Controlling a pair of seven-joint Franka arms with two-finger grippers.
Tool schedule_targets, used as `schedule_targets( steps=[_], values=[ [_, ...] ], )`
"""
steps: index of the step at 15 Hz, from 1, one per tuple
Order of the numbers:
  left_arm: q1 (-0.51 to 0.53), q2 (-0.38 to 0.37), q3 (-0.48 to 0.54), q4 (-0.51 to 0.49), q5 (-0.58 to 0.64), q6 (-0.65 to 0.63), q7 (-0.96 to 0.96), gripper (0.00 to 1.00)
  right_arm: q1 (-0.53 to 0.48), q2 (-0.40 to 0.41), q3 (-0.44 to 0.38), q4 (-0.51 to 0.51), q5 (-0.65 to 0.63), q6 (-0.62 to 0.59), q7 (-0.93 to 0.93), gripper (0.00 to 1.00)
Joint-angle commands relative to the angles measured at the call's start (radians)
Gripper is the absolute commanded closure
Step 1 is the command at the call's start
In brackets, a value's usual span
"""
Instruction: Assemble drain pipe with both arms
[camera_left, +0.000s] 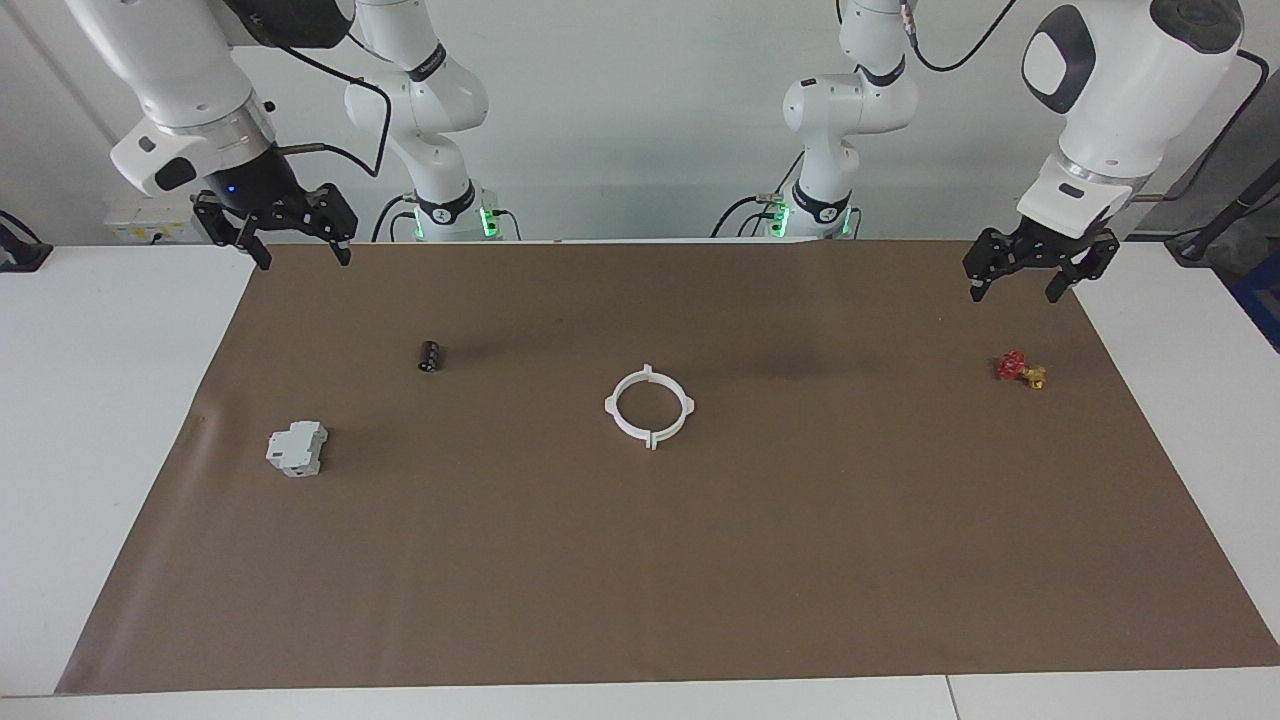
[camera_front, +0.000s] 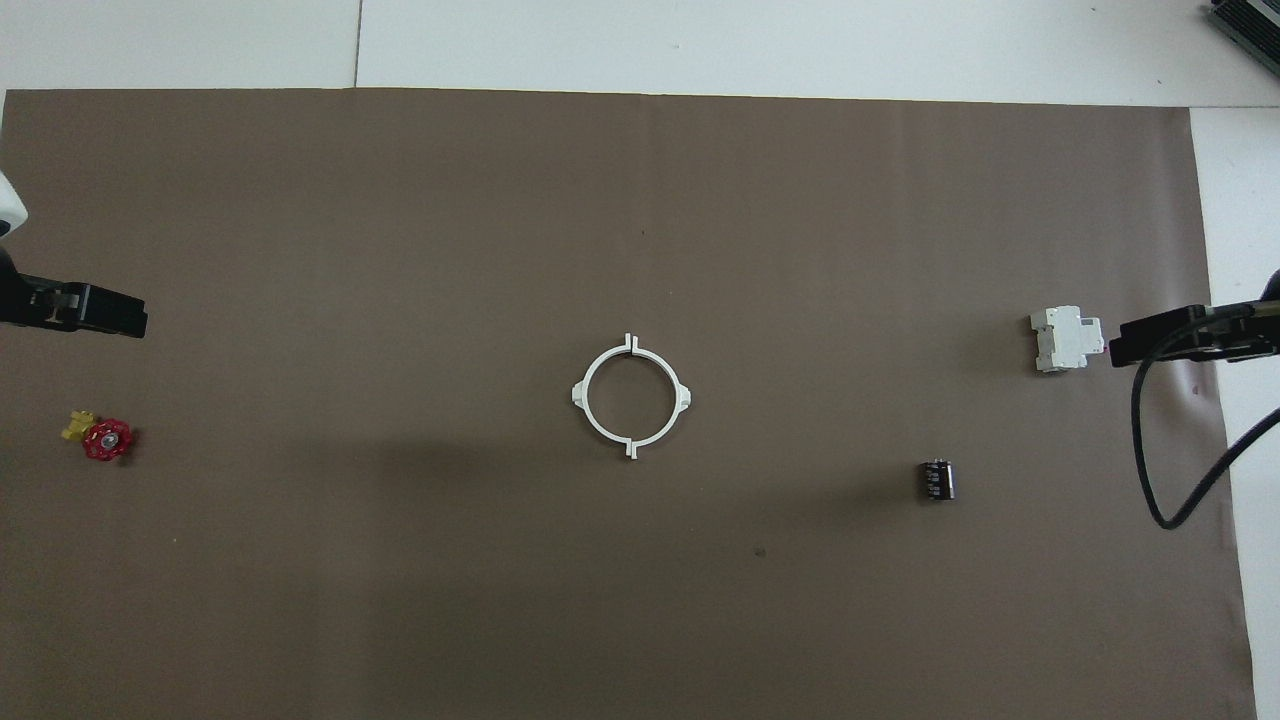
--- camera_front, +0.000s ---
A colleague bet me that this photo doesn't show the grey ribbed device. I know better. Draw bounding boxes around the grey ribbed device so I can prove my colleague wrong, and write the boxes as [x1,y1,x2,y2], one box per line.
[1207,0,1280,51]

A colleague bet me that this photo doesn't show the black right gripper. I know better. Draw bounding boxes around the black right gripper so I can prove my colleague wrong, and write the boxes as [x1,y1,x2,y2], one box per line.
[1108,270,1280,369]

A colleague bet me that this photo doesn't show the brown paper mat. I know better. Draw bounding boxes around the brown paper mat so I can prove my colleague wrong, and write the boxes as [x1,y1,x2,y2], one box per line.
[0,88,1259,720]

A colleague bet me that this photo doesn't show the white circuit breaker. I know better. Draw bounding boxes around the white circuit breaker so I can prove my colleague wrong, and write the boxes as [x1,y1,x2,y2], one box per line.
[1030,305,1106,374]

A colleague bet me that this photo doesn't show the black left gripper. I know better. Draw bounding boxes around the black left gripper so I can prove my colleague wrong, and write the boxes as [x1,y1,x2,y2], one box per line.
[0,245,149,339]

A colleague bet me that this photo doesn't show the red and yellow valve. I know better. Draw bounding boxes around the red and yellow valve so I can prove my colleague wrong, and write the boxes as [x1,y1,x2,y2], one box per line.
[62,408,134,463]

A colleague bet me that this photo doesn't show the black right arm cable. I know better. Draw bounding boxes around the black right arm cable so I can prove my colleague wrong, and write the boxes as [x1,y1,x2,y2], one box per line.
[1130,300,1280,531]

